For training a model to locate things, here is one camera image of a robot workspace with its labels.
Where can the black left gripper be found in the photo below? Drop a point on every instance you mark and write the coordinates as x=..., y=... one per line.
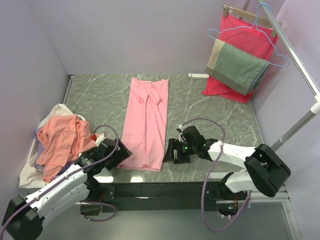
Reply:
x=121, y=155

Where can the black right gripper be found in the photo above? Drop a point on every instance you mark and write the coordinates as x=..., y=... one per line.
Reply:
x=174, y=144

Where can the pink t-shirt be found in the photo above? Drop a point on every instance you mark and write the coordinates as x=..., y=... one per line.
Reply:
x=145, y=125

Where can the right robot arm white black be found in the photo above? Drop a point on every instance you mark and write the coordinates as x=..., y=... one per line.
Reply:
x=262, y=169

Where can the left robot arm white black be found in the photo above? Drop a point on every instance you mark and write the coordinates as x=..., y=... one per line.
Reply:
x=25, y=217

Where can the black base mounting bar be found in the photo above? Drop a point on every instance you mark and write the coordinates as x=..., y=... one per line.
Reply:
x=153, y=196

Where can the white rack foot front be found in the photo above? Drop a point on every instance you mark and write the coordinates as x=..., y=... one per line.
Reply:
x=217, y=175

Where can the white rack foot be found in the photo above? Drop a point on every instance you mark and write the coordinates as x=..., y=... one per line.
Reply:
x=198, y=76
x=217, y=175

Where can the salmon orange t-shirt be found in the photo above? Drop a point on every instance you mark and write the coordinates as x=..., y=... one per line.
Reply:
x=63, y=139

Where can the white rack foot rear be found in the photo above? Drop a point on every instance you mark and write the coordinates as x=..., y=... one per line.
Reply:
x=198, y=76

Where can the lavender purple t-shirt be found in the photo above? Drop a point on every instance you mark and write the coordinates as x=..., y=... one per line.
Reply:
x=47, y=159

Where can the white laundry basket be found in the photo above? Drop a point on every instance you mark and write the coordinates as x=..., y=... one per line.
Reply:
x=34, y=177

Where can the white cream t-shirt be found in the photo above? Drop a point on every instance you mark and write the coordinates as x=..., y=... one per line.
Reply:
x=58, y=110

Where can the green beige folded cloth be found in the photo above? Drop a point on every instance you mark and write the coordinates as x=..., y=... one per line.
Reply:
x=235, y=68

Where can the red mesh laundry bag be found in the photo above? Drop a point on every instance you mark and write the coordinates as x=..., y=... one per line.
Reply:
x=257, y=42

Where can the silver clothes rack pole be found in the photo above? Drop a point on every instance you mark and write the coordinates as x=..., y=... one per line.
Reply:
x=296, y=60

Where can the wooden clip hanger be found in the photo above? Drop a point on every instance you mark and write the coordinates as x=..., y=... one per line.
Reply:
x=248, y=16

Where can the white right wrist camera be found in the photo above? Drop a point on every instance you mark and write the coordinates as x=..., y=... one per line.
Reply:
x=181, y=137

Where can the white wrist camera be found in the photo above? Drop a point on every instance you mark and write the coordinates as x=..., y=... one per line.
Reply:
x=181, y=137
x=98, y=138

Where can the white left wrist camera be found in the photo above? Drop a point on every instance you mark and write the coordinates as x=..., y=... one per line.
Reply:
x=98, y=138

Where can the blue wire hanger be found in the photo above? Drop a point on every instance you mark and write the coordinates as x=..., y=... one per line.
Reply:
x=254, y=25

